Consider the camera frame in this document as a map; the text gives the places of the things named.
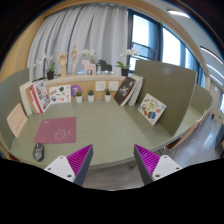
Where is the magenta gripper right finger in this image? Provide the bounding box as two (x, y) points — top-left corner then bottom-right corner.
(134, 144), (181, 185)

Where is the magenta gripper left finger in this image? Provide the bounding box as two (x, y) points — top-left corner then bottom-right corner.
(45, 144), (93, 186)

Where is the grey computer mouse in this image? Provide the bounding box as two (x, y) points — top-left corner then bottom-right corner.
(33, 143), (44, 161)

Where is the maroon mouse pad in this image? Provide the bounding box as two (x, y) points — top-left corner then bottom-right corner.
(34, 117), (76, 144)

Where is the wooden chair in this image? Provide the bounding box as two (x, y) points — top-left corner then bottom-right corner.
(159, 107), (208, 154)

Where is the colourful picture board right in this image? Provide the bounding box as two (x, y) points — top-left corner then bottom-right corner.
(138, 94), (166, 125)

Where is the white book behind dark book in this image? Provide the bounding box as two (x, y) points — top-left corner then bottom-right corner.
(128, 75), (144, 106)

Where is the small potted plant left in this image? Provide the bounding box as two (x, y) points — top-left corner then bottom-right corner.
(75, 91), (82, 103)

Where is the small potted plant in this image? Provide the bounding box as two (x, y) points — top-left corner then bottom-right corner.
(105, 88), (111, 102)
(88, 89), (95, 102)
(75, 91), (82, 103)

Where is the small potted plant middle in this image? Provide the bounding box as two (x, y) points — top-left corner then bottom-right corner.
(88, 89), (95, 102)

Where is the beige card on left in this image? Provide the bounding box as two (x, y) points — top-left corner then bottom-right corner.
(7, 104), (27, 138)

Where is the white illustrated card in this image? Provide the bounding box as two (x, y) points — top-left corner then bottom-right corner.
(49, 85), (71, 104)

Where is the purple round number sign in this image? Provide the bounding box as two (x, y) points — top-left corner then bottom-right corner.
(71, 84), (82, 97)

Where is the small potted plant right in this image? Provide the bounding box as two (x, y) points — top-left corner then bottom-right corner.
(105, 88), (111, 102)

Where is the dark book leaning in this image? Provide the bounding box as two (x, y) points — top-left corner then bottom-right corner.
(114, 77), (136, 106)

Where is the grey-green right partition panel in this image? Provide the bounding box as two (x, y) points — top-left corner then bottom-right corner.
(134, 60), (196, 136)

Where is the grey-green partition panel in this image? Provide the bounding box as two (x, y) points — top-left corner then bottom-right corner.
(134, 60), (196, 136)
(0, 69), (29, 148)

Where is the red white magazine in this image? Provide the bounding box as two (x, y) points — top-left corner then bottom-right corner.
(31, 80), (50, 113)

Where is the wooden shelf with sockets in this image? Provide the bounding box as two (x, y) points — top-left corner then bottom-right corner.
(32, 73), (128, 102)

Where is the white book far left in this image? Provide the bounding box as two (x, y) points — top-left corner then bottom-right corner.
(19, 81), (33, 116)

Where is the grey-green left partition panel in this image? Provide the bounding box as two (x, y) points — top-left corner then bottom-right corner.
(0, 69), (29, 148)

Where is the white orchid black pot left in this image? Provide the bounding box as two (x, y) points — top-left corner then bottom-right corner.
(33, 53), (55, 80)

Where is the white orchid black pot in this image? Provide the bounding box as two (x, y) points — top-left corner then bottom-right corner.
(116, 48), (138, 76)
(33, 53), (55, 80)

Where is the pink wooden horse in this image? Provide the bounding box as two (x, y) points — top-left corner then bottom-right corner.
(82, 60), (96, 75)

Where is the black wooden horse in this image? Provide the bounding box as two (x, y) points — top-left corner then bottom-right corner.
(98, 59), (112, 72)

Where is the wooden hand model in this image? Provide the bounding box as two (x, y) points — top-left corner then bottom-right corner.
(58, 53), (67, 78)

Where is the wooden mannequin figure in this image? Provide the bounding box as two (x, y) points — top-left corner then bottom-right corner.
(71, 45), (80, 73)

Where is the white orchid middle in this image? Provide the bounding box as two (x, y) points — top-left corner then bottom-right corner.
(82, 49), (100, 66)

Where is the white orchid black pot right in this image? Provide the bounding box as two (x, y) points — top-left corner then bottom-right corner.
(116, 48), (138, 76)

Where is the grey curtain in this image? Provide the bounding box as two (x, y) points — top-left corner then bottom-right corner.
(27, 3), (128, 80)

